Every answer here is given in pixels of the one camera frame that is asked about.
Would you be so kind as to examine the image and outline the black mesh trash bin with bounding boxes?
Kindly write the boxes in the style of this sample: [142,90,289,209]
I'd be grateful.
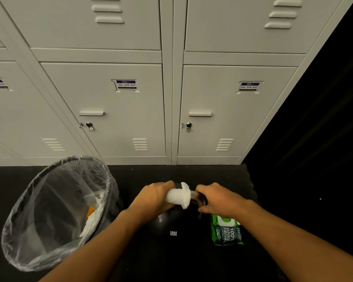
[6,157,122,269]

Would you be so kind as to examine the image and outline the person's left hand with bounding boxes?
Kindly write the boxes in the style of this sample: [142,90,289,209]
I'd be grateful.
[126,180,176,225]

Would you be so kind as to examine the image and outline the person's right forearm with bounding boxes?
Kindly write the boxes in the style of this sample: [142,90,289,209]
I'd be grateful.
[236,200,353,282]

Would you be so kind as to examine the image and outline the person's right hand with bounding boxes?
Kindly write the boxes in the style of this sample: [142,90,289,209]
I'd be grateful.
[195,182,252,222]

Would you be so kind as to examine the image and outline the grey vented locker door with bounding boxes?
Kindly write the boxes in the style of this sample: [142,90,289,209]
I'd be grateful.
[184,0,345,54]
[0,0,162,51]

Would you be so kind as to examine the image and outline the crumpled white used wipes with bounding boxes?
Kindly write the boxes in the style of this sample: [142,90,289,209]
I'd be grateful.
[79,196,105,239]

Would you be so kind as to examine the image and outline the person's left forearm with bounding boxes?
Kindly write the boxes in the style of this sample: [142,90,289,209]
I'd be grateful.
[39,209,142,282]

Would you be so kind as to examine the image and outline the clear plastic bin liner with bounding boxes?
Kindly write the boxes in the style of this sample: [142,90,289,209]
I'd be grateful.
[1,155,120,272]

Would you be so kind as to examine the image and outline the green wet wipes packet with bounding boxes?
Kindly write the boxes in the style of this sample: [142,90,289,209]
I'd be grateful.
[210,214,244,247]

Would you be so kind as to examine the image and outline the grey metal locker cabinet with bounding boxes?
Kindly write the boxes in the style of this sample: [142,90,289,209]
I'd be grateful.
[0,0,353,166]

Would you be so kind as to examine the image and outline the black kettlebell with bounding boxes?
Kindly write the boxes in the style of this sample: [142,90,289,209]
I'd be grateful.
[148,189,208,245]

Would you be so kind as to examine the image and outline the white wet wipe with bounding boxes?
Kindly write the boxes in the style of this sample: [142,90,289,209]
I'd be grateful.
[165,182,191,210]

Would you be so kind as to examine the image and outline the grey locker door with label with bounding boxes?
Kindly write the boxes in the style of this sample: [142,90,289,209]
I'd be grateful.
[41,62,167,158]
[178,65,298,158]
[0,61,86,159]

